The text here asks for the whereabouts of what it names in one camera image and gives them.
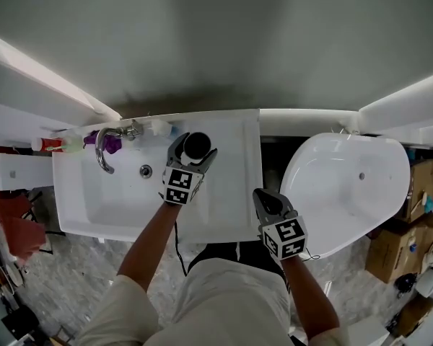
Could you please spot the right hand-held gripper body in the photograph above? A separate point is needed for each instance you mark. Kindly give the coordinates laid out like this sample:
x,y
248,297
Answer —
x,y
285,236

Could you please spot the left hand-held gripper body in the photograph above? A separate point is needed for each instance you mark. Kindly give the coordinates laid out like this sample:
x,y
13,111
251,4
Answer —
x,y
182,186

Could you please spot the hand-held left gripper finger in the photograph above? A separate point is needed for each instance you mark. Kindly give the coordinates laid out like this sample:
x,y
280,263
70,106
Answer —
x,y
210,160
175,150

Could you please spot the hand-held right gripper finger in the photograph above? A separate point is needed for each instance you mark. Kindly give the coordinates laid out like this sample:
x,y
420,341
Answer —
x,y
260,204
285,204

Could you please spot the dark blue cup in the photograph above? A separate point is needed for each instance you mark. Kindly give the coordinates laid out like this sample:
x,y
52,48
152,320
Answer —
x,y
197,145

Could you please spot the small white soap bottle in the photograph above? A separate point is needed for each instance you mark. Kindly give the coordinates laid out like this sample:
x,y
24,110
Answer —
x,y
161,128

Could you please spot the red bottle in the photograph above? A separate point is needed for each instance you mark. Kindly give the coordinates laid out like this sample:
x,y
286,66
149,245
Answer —
x,y
48,142

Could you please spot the person's left forearm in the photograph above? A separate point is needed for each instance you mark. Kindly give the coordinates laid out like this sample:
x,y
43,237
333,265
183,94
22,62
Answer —
x,y
148,251

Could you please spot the person's right forearm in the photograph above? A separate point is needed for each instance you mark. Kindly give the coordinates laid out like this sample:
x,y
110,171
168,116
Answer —
x,y
310,297

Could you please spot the person's right black shoe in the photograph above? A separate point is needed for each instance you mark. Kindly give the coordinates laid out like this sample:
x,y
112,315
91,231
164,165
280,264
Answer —
x,y
260,256

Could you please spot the person's black shoe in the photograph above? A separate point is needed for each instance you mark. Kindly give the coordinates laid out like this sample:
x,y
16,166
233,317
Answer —
x,y
260,256
216,252

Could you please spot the metal sink drain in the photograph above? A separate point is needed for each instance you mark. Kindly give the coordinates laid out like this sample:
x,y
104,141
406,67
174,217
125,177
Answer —
x,y
146,171

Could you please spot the white bathtub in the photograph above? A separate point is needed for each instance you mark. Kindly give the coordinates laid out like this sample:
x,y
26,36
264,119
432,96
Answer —
x,y
339,193

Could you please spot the white vanity sink cabinet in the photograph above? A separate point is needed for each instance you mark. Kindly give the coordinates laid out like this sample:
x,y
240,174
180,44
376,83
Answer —
x,y
122,200

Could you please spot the purple cloth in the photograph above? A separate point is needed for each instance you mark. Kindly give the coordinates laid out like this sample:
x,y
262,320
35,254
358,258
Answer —
x,y
110,143

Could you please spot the person's left black shoe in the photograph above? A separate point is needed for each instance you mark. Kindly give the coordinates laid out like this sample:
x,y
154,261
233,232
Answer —
x,y
216,252

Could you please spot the chrome faucet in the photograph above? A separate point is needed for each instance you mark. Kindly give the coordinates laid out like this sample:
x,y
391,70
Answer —
x,y
101,153

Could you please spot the person's white shirt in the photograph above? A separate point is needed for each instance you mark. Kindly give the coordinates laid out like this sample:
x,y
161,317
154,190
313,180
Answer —
x,y
220,308

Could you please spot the large brown cardboard box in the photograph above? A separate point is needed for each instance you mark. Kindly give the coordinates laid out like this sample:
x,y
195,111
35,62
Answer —
x,y
397,251

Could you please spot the small blue capped bottle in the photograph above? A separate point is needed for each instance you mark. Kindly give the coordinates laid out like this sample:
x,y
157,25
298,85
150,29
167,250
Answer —
x,y
413,248

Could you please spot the black round item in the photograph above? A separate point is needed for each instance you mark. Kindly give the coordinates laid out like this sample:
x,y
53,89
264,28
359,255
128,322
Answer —
x,y
406,283

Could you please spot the wooden spoon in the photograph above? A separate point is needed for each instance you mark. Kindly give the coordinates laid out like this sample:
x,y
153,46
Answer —
x,y
418,202

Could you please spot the teal plastic item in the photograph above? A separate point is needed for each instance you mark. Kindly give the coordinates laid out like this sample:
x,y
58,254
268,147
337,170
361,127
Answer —
x,y
429,204

